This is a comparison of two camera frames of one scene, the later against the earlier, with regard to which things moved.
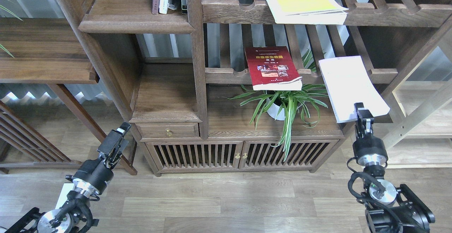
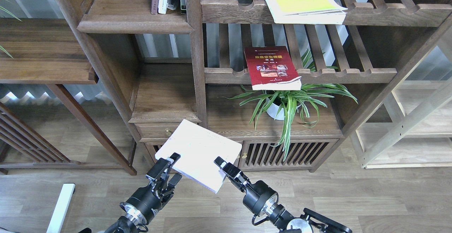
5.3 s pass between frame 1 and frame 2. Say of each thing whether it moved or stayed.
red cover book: stayed
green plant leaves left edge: stayed
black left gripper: moved
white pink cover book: moved
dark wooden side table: stayed
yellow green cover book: stayed
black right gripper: moved
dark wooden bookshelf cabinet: stayed
